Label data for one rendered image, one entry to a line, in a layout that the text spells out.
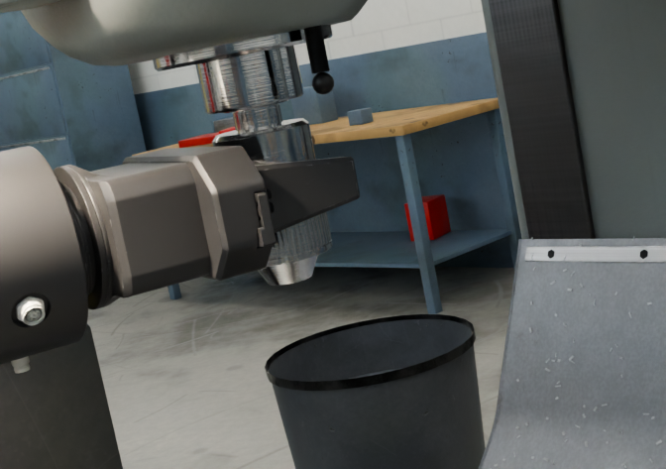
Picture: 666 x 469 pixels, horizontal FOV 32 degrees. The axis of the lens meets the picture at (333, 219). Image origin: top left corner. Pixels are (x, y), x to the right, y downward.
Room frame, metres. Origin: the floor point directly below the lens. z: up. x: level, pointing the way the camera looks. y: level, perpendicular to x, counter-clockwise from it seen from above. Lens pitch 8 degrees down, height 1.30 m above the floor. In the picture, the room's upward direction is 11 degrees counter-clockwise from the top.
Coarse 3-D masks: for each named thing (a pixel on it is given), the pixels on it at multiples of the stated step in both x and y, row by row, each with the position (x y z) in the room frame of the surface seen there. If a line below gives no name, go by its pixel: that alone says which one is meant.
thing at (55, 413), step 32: (64, 352) 0.78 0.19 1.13; (0, 384) 0.75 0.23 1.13; (32, 384) 0.76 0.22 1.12; (64, 384) 0.77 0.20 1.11; (96, 384) 0.79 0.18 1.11; (0, 416) 0.74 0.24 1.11; (32, 416) 0.76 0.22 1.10; (64, 416) 0.77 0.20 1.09; (96, 416) 0.78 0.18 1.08; (0, 448) 0.74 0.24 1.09; (32, 448) 0.75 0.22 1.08; (64, 448) 0.77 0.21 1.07; (96, 448) 0.78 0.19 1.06
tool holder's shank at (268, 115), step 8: (272, 104) 0.55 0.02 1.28; (224, 112) 0.56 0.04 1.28; (240, 112) 0.55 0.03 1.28; (248, 112) 0.55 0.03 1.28; (256, 112) 0.55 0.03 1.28; (264, 112) 0.55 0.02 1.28; (272, 112) 0.55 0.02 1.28; (280, 112) 0.56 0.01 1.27; (240, 120) 0.55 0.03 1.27; (248, 120) 0.55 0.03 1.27; (256, 120) 0.55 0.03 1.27; (264, 120) 0.55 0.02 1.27; (272, 120) 0.55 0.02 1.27; (280, 120) 0.56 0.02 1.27; (240, 128) 0.56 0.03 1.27; (248, 128) 0.55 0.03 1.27; (256, 128) 0.55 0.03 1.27
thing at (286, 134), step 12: (288, 120) 0.57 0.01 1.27; (300, 120) 0.55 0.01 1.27; (228, 132) 0.57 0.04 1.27; (240, 132) 0.55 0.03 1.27; (252, 132) 0.54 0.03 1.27; (264, 132) 0.54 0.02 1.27; (276, 132) 0.54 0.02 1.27; (288, 132) 0.54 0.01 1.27; (300, 132) 0.55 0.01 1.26; (216, 144) 0.55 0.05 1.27; (228, 144) 0.54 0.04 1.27; (240, 144) 0.54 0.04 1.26; (252, 144) 0.54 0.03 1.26; (264, 144) 0.54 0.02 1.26; (276, 144) 0.54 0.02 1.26; (288, 144) 0.54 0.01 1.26
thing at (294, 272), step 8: (288, 264) 0.55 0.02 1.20; (296, 264) 0.55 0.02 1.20; (304, 264) 0.55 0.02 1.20; (312, 264) 0.56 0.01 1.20; (264, 272) 0.55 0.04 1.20; (272, 272) 0.55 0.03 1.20; (280, 272) 0.55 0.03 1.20; (288, 272) 0.55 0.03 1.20; (296, 272) 0.55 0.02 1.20; (304, 272) 0.55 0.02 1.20; (312, 272) 0.56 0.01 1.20; (272, 280) 0.55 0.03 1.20; (280, 280) 0.55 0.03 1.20; (288, 280) 0.55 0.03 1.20; (296, 280) 0.55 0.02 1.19
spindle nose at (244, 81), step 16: (288, 48) 0.55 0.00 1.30; (208, 64) 0.55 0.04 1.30; (224, 64) 0.54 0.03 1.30; (240, 64) 0.54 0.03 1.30; (256, 64) 0.54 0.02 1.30; (272, 64) 0.54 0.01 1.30; (288, 64) 0.55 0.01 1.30; (208, 80) 0.55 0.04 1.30; (224, 80) 0.54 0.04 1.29; (240, 80) 0.54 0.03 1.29; (256, 80) 0.54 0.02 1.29; (272, 80) 0.54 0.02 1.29; (288, 80) 0.55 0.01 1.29; (208, 96) 0.55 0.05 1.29; (224, 96) 0.54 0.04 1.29; (240, 96) 0.54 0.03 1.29; (256, 96) 0.54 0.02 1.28; (272, 96) 0.54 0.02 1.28; (288, 96) 0.55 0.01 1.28; (208, 112) 0.55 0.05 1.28
